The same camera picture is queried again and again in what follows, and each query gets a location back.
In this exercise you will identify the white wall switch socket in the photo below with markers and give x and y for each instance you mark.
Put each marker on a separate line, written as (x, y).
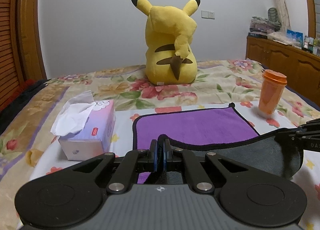
(207, 15)

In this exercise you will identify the wooden slatted wardrobe door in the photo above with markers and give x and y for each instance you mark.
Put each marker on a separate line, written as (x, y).
(11, 71)

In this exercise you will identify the brown wooden room door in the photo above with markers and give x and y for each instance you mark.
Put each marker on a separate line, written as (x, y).
(29, 39)

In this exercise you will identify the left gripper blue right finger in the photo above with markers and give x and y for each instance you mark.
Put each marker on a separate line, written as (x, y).
(187, 164)

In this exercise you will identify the stack of folded fabrics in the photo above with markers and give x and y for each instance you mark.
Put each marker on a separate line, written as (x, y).
(263, 25)

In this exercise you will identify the green woven hand fan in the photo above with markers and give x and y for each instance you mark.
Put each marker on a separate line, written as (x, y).
(273, 15)

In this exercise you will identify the purple tissue box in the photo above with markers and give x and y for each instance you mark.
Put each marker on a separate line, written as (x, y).
(84, 127)

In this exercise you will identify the yellow Pikachu plush toy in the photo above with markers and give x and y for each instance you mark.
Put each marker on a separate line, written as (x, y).
(168, 35)

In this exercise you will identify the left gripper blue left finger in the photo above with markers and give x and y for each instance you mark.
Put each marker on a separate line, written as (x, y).
(138, 166)

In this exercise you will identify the purple and grey microfiber towel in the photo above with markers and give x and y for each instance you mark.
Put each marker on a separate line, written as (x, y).
(233, 130)

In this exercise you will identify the brown wooden sideboard cabinet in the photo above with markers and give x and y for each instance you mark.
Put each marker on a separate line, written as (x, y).
(300, 67)

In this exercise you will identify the floral bed blanket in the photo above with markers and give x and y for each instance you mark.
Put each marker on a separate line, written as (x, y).
(27, 117)

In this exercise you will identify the beige folded cloth pile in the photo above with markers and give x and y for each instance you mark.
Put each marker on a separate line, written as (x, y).
(279, 37)

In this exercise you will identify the blue printed gift bag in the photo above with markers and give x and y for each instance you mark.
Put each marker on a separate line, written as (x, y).
(296, 38)

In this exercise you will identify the orange lidded plastic cup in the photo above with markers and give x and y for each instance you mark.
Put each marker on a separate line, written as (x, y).
(271, 91)

